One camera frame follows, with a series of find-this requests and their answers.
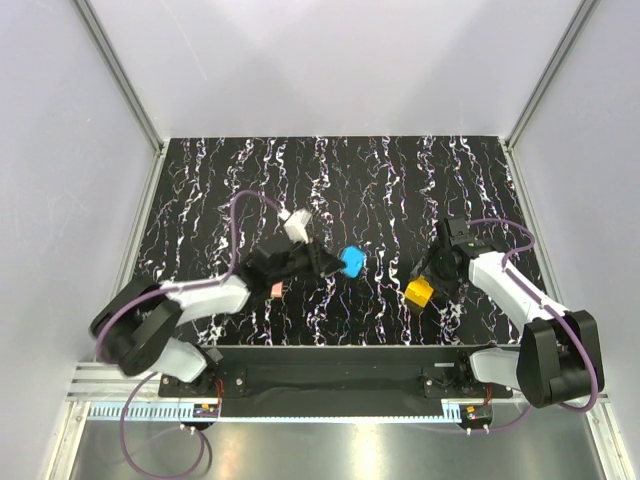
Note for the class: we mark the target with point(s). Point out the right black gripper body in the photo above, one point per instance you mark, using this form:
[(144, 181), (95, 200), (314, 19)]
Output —
[(433, 266)]

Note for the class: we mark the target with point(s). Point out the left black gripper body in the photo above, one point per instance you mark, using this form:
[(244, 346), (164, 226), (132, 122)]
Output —
[(306, 260)]

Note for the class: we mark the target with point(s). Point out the blue folding extension socket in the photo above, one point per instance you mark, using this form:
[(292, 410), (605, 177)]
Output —
[(353, 259)]

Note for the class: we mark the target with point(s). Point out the yellow socket cube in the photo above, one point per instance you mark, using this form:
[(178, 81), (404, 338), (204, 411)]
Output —
[(419, 292)]

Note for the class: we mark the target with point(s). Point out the pink plug adapter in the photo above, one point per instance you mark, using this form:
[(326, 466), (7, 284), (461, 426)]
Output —
[(278, 290)]

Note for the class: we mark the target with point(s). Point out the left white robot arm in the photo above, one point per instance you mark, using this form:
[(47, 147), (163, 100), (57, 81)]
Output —
[(135, 331)]

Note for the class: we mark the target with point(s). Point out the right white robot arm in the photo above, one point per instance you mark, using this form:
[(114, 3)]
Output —
[(558, 361)]

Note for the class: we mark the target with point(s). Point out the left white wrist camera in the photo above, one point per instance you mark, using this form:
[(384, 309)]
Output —
[(295, 224)]

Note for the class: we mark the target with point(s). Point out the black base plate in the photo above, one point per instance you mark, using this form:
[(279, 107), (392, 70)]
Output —
[(322, 383)]

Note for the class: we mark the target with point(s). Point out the left aluminium frame post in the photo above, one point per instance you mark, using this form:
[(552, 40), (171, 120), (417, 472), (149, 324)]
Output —
[(108, 54)]

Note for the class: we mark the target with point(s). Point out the aluminium frame post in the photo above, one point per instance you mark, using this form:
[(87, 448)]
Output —
[(561, 52), (108, 54)]

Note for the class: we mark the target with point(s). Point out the slotted cable duct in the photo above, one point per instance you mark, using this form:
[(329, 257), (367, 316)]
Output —
[(162, 411)]

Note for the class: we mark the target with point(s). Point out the right aluminium frame post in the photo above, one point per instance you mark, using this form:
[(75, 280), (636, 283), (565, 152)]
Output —
[(561, 52)]

